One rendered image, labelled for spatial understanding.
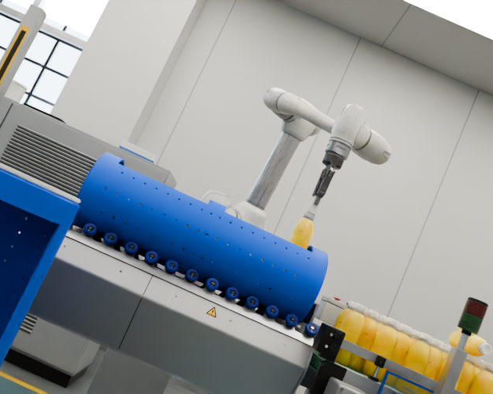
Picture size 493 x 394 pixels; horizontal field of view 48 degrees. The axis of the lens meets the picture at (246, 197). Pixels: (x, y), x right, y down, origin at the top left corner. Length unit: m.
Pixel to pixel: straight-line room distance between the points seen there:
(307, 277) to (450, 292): 3.26
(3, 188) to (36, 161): 2.29
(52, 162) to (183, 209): 1.88
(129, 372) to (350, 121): 1.36
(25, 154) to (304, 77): 2.51
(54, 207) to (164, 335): 0.70
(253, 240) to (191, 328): 0.36
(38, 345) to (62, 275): 1.74
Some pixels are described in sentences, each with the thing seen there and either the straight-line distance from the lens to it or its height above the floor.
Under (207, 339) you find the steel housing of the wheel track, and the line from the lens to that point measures 1.92.
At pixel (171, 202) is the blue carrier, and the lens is 1.90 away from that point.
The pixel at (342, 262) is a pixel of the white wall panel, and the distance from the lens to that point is 4.83.
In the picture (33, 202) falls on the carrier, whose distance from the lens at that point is 1.40.
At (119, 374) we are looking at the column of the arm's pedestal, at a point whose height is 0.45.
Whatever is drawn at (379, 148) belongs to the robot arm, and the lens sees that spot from 2.20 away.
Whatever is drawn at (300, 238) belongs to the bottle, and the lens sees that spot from 2.02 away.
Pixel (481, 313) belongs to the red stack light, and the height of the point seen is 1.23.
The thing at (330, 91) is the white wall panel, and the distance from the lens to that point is 5.06.
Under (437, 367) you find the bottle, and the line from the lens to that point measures 2.12.
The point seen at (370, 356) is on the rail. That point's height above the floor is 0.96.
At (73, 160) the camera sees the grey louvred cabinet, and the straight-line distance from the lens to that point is 3.63.
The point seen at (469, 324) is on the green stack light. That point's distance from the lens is 1.86.
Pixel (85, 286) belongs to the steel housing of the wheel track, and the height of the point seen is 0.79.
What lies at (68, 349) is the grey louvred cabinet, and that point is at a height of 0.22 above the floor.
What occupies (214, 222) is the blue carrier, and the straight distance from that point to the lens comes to 1.90.
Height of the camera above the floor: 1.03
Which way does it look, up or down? 8 degrees up
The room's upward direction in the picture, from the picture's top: 24 degrees clockwise
